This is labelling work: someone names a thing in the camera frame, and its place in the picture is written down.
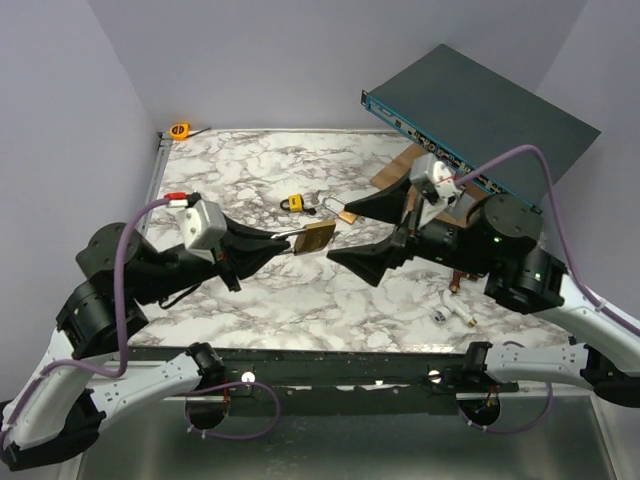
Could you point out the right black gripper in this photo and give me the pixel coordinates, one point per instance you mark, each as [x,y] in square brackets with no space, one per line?
[370,261]

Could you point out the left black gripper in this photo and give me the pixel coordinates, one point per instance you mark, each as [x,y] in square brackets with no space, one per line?
[244,252]

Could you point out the long shackle brass padlock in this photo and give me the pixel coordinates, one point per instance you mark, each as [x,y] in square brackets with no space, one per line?
[337,206]

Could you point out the yellow padlock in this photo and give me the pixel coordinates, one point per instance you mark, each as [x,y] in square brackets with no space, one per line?
[293,203]

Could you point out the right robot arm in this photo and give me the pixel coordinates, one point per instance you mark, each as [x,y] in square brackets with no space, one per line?
[499,244]

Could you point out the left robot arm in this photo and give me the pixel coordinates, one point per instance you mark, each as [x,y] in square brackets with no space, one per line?
[71,398]

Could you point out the wooden board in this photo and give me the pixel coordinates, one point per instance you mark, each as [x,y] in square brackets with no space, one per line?
[395,172]

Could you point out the orange tape measure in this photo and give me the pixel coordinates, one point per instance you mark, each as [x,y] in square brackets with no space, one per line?
[183,131]

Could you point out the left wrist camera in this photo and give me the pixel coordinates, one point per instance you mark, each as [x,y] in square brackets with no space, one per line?
[201,222]

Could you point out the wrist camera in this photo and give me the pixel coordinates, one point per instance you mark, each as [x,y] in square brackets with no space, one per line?
[201,222]
[433,180]

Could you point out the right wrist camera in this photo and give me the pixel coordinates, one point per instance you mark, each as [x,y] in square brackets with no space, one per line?
[433,180]

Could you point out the silver metal bracket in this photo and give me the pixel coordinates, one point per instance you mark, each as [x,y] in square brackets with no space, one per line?
[460,208]

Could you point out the small silver ring part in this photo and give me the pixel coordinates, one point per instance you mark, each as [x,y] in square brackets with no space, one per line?
[440,317]

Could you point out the black mounting rail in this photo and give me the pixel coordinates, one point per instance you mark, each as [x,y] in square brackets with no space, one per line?
[257,383]

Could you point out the blue network switch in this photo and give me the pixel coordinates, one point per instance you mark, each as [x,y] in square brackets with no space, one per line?
[467,114]

